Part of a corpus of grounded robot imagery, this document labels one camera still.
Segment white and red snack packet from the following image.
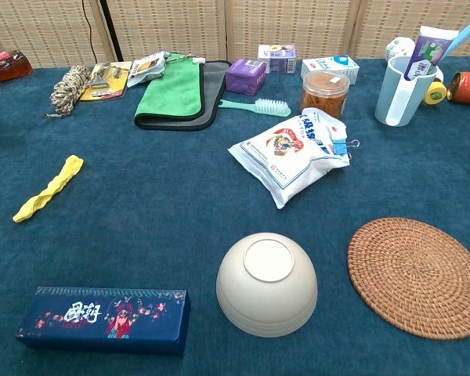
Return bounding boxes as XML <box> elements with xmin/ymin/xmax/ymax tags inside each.
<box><xmin>125</xmin><ymin>50</ymin><xmax>169</xmax><ymax>88</ymax></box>

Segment white and blue milk carton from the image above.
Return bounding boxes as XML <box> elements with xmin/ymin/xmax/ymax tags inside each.
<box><xmin>300</xmin><ymin>55</ymin><xmax>360</xmax><ymax>86</ymax></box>

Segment black stand pole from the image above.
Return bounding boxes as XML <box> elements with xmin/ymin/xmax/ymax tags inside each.
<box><xmin>99</xmin><ymin>0</ymin><xmax>125</xmax><ymax>63</ymax></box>

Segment white printed sugar bag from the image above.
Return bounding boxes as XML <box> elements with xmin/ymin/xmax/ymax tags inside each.
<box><xmin>227</xmin><ymin>107</ymin><xmax>352</xmax><ymax>210</ymax></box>

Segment clear jar of orange strips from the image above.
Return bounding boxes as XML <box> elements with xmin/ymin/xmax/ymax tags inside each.
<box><xmin>300</xmin><ymin>70</ymin><xmax>351</xmax><ymax>120</ymax></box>

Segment thin black cable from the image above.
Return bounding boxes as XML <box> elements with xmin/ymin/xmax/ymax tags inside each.
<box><xmin>81</xmin><ymin>0</ymin><xmax>99</xmax><ymax>66</ymax></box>

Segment razor on yellow card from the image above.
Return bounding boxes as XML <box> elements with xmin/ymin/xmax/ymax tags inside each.
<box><xmin>79</xmin><ymin>61</ymin><xmax>133</xmax><ymax>102</ymax></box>

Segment white and purple carton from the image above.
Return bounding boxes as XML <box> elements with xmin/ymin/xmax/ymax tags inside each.
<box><xmin>257</xmin><ymin>43</ymin><xmax>298</xmax><ymax>74</ymax></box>

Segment bamboo folding screen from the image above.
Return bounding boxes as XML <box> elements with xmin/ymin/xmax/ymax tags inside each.
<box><xmin>0</xmin><ymin>0</ymin><xmax>470</xmax><ymax>70</ymax></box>

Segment mint green brush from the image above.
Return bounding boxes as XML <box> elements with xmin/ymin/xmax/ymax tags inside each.
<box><xmin>218</xmin><ymin>98</ymin><xmax>292</xmax><ymax>118</ymax></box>

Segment dark blue table cover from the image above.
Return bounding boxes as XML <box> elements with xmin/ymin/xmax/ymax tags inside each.
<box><xmin>0</xmin><ymin>56</ymin><xmax>470</xmax><ymax>376</ymax></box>

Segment beige upturned bowl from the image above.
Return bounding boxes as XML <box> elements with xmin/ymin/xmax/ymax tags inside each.
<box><xmin>215</xmin><ymin>232</ymin><xmax>319</xmax><ymax>338</ymax></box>

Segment grey microfiber cloth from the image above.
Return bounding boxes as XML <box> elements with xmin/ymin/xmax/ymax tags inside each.
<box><xmin>134</xmin><ymin>60</ymin><xmax>232</xmax><ymax>132</ymax></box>

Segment green microfiber cloth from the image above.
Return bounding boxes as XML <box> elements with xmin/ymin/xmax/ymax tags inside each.
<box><xmin>134</xmin><ymin>52</ymin><xmax>205</xmax><ymax>122</ymax></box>

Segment small purple box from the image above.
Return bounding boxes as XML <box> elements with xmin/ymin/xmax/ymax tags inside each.
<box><xmin>225</xmin><ymin>58</ymin><xmax>267</xmax><ymax>97</ymax></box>

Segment navy printed rectangular box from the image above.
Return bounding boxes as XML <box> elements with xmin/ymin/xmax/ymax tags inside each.
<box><xmin>15</xmin><ymin>286</ymin><xmax>191</xmax><ymax>356</ymax></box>

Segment blue binder clip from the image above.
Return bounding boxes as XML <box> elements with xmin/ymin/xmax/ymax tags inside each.
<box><xmin>330</xmin><ymin>137</ymin><xmax>360</xmax><ymax>157</ymax></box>

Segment coiled braided rope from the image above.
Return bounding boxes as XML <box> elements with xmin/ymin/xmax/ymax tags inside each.
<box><xmin>43</xmin><ymin>64</ymin><xmax>92</xmax><ymax>118</ymax></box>

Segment round woven rattan coaster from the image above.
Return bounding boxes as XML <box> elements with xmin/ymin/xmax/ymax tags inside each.
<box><xmin>347</xmin><ymin>217</ymin><xmax>470</xmax><ymax>341</ymax></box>

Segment light blue handled cup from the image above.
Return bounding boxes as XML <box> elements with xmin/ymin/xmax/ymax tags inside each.
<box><xmin>374</xmin><ymin>56</ymin><xmax>444</xmax><ymax>127</ymax></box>

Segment light blue toothbrush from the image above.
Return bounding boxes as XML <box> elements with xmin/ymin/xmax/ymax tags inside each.
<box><xmin>434</xmin><ymin>22</ymin><xmax>470</xmax><ymax>66</ymax></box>

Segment yellow twisted toy stick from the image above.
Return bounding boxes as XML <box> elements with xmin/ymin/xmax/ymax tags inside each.
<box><xmin>13</xmin><ymin>154</ymin><xmax>85</xmax><ymax>224</ymax></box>

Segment white purple toothpaste tube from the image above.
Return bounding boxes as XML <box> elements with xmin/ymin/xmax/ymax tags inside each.
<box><xmin>403</xmin><ymin>25</ymin><xmax>460</xmax><ymax>81</ymax></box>

